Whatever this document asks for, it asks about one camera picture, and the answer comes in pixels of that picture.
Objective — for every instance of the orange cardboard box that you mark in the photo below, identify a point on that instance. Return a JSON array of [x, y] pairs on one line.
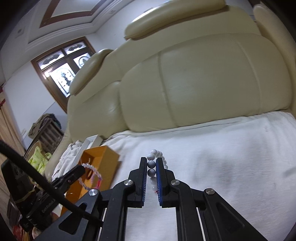
[[101, 164]]

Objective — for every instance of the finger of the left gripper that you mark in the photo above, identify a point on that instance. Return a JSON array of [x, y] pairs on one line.
[[64, 182]]

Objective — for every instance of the striped beige curtain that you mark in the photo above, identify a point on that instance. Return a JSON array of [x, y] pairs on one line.
[[10, 135]]

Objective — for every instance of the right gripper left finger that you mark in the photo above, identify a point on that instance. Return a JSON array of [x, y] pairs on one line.
[[108, 210]]

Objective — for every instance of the wicker chair green cushion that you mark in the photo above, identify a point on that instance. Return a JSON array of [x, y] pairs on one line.
[[37, 157]]

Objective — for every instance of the white fleece blanket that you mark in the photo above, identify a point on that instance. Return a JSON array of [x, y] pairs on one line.
[[249, 161]]

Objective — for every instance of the beige leather sofa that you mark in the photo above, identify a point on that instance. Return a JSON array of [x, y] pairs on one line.
[[184, 63]]

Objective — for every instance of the wooden glass door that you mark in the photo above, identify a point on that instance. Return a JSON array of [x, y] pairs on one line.
[[58, 66]]

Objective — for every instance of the white long jewelry box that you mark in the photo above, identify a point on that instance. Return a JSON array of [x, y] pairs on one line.
[[90, 142]]

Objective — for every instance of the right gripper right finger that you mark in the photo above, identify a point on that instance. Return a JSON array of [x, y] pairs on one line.
[[201, 215]]

